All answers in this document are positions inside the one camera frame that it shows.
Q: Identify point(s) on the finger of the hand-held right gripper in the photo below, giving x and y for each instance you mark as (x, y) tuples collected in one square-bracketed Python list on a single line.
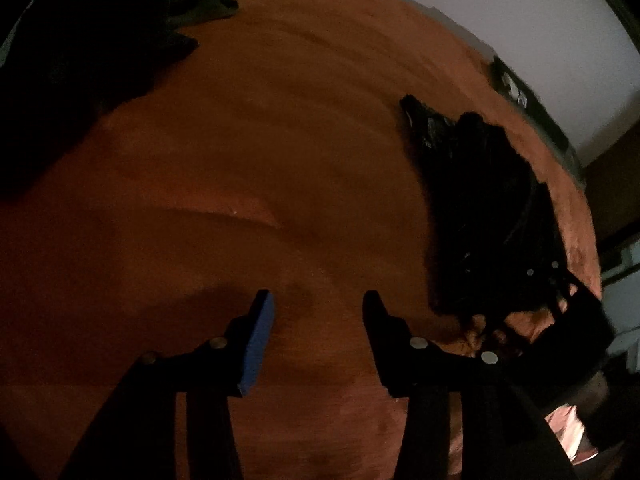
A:
[(550, 280)]

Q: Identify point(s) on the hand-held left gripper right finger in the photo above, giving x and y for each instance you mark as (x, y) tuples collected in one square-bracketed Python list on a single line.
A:
[(387, 355)]

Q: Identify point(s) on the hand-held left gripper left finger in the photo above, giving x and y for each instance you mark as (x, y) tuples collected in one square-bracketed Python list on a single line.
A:
[(260, 340)]

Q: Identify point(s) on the dark wooden door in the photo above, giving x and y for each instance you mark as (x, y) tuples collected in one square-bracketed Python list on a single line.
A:
[(615, 185)]

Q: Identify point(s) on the person's right hand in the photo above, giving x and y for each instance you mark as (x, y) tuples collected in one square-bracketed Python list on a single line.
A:
[(572, 435)]

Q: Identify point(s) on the orange blanket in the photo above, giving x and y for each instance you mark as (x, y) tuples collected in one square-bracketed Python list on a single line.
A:
[(275, 160)]

